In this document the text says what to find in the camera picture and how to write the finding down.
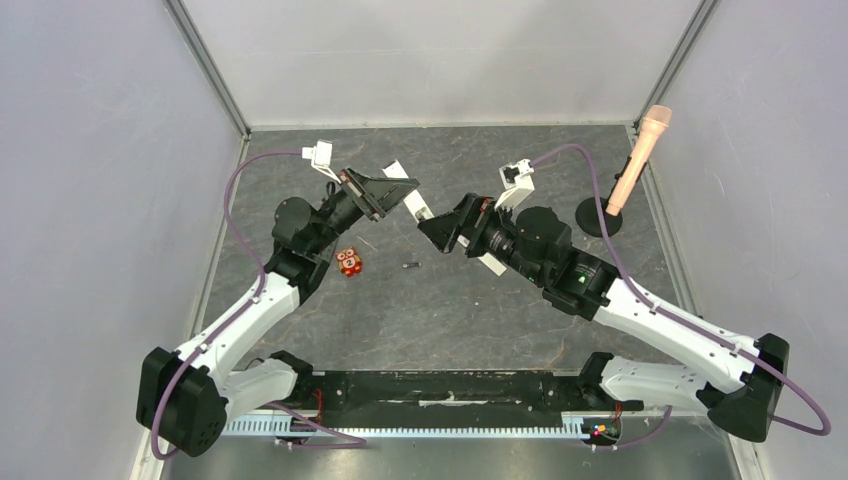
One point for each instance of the red owl number block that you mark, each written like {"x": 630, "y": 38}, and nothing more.
{"x": 349, "y": 262}

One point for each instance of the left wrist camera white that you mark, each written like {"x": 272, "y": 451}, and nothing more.
{"x": 320, "y": 157}

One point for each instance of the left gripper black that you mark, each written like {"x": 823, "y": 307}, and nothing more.
{"x": 387, "y": 192}

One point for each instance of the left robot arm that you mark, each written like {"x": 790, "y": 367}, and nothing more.
{"x": 188, "y": 395}

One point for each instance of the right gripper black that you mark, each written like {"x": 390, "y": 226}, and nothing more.
{"x": 468, "y": 223}

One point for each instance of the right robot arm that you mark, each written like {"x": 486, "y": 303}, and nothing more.
{"x": 730, "y": 377}

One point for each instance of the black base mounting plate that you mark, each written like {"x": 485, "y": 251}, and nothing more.
{"x": 450, "y": 398}

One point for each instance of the pink toy microphone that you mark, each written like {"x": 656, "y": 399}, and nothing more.
{"x": 652, "y": 127}

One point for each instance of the black microphone stand base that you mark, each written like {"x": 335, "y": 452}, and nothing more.
{"x": 586, "y": 216}

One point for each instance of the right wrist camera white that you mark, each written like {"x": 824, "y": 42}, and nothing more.
{"x": 518, "y": 184}

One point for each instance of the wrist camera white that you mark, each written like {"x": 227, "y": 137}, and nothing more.
{"x": 518, "y": 184}
{"x": 320, "y": 157}

